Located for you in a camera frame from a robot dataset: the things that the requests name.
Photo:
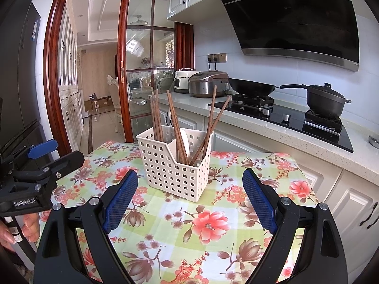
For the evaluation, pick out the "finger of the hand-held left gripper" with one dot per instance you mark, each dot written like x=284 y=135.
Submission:
x=43 y=147
x=69 y=159

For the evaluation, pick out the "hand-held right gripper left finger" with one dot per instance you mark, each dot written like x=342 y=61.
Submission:
x=121 y=201

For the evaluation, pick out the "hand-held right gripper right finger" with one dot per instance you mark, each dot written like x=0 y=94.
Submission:
x=260 y=201

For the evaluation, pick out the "white perforated plastic utensil basket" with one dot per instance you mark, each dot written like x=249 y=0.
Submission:
x=165 y=171

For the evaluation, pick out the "white ceramic spoon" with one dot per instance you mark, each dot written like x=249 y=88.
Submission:
x=185 y=140

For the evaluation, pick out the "bunch of wooden chopsticks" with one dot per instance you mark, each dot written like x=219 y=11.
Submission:
x=176 y=127

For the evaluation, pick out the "person's left hand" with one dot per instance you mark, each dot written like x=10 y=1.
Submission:
x=31 y=226

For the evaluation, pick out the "floral plastic tablecloth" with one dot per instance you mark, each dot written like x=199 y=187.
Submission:
x=237 y=213

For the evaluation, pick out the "brown cardboard box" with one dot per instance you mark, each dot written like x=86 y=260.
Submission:
x=102 y=103

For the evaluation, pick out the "dark grey refrigerator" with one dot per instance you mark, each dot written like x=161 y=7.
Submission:
x=26 y=80

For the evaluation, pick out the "white carved dining chair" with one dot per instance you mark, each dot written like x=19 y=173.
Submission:
x=114 y=103

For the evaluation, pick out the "black glass gas cooktop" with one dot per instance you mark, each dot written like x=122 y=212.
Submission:
x=296 y=127

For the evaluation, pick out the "black wok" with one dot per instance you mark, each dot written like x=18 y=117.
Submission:
x=251 y=87

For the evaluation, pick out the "black lidded cooking pot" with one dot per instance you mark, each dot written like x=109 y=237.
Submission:
x=324 y=102

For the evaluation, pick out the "small metal bowl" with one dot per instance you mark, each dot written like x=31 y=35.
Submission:
x=373 y=142

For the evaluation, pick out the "silver rice cooker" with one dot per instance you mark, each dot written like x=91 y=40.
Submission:
x=204 y=85

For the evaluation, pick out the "white electric pressure cooker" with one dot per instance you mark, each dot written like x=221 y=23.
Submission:
x=180 y=82

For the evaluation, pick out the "wooden framed glass sliding door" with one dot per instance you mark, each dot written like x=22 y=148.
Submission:
x=121 y=35

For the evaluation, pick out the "black glass range hood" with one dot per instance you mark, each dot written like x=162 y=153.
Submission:
x=290 y=20

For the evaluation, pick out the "red wooden door frame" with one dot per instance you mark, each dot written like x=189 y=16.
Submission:
x=51 y=94

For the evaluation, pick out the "gold wall socket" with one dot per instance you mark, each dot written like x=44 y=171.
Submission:
x=217 y=58

